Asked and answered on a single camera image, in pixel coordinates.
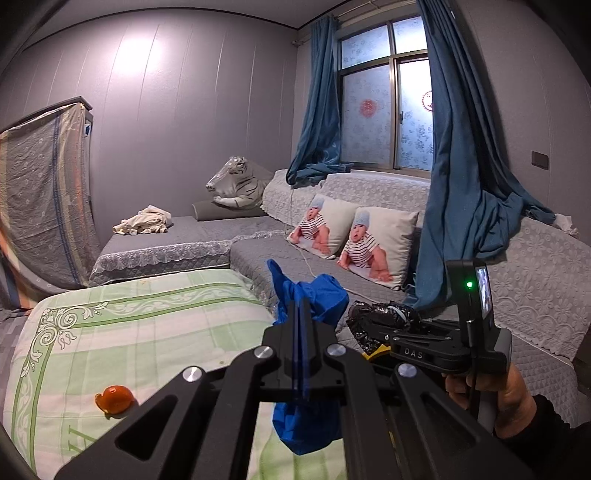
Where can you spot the person's right forearm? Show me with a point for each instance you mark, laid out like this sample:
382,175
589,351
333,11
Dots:
554,443

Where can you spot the frosted glass window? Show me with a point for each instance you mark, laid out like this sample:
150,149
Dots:
369,138

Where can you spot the green patterned blanket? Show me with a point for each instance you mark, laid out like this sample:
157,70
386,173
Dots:
138,332

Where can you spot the blue curtain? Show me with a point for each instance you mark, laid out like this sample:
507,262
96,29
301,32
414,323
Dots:
461,161
321,106

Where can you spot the grey quilted bed cover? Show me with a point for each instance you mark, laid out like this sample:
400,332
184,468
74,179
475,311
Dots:
194,230

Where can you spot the cloth-covered wardrobe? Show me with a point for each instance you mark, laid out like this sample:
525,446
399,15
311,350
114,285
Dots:
41,194

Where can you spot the black plastic bag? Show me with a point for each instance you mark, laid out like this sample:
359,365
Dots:
362,334

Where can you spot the grey quilted sofa cover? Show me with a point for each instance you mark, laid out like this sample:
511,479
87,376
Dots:
277,251

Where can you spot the dark wall switch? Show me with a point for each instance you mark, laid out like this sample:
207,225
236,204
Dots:
539,159

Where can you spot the white tiger plush toy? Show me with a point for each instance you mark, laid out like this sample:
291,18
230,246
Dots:
240,182

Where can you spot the white lace backrest cover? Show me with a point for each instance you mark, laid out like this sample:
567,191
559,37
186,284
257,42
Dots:
369,189
531,277

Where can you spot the blue cloth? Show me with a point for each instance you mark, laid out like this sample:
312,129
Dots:
328,295

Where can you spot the person's right hand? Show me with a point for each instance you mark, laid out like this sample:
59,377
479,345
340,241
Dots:
512,397

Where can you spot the grey bolster pillow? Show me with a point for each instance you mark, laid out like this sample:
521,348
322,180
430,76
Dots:
207,211

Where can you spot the cream cloth pile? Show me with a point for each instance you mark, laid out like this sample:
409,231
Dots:
143,221

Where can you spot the baby print cushion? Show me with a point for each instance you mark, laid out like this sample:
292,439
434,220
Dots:
392,230
337,217

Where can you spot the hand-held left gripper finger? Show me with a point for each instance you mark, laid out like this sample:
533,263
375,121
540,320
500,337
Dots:
306,350
295,350

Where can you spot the orange toy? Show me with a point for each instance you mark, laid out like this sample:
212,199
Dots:
113,399

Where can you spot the red paper window decoration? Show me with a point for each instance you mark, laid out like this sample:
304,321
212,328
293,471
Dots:
368,107
428,100

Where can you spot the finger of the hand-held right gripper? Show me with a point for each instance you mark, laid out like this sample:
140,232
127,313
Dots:
415,330

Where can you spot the white crumpled tissue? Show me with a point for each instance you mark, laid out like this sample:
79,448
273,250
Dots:
565,225

